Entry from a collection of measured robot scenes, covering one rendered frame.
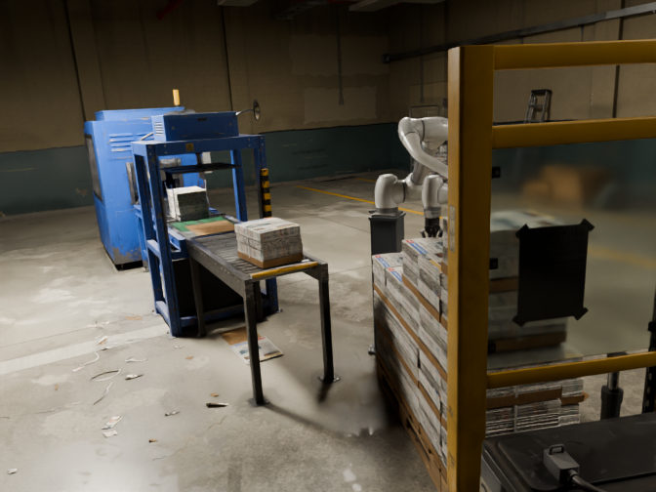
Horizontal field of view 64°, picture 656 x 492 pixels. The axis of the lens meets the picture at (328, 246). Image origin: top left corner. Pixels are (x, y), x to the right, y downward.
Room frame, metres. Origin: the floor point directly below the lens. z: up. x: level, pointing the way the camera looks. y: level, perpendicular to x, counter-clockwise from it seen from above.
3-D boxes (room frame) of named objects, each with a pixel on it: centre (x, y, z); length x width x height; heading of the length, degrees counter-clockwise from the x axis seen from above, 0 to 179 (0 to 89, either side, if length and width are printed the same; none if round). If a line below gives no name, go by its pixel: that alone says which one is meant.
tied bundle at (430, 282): (2.18, -0.61, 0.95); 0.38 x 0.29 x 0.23; 98
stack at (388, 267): (2.61, -0.54, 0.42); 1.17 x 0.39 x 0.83; 8
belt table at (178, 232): (4.49, 1.05, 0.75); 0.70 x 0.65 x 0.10; 28
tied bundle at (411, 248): (2.47, -0.58, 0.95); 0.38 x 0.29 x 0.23; 98
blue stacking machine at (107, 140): (6.90, 2.29, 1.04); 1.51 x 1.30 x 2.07; 28
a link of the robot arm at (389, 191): (3.54, -0.43, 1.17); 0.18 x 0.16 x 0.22; 95
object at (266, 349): (3.62, 0.58, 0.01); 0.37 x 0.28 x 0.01; 28
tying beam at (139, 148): (4.49, 1.05, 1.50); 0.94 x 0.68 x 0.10; 118
